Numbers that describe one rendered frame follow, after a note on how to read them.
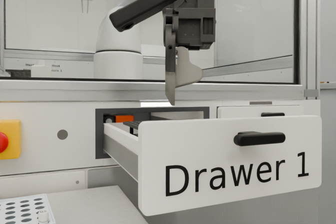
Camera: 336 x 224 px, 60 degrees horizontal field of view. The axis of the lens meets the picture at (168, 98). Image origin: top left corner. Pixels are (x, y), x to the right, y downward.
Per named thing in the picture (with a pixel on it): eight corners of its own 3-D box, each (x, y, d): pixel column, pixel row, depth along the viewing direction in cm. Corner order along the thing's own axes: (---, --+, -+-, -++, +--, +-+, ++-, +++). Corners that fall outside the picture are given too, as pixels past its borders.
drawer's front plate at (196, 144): (321, 186, 45) (322, 115, 45) (142, 217, 34) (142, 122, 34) (312, 183, 47) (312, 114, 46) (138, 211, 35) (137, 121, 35)
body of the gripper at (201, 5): (215, 46, 45) (216, -34, 44) (159, 45, 45) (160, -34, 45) (209, 53, 52) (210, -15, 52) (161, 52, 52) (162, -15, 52)
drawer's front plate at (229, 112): (303, 142, 87) (304, 105, 87) (220, 149, 75) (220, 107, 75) (299, 141, 88) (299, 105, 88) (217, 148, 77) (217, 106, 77)
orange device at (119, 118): (133, 131, 105) (133, 115, 105) (103, 132, 101) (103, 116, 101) (130, 129, 109) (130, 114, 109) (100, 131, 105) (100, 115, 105)
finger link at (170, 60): (175, 69, 43) (176, 13, 44) (164, 69, 43) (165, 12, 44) (175, 76, 48) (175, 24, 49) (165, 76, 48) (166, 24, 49)
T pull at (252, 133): (286, 143, 37) (286, 132, 37) (238, 147, 34) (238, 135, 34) (267, 139, 41) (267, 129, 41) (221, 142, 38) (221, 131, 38)
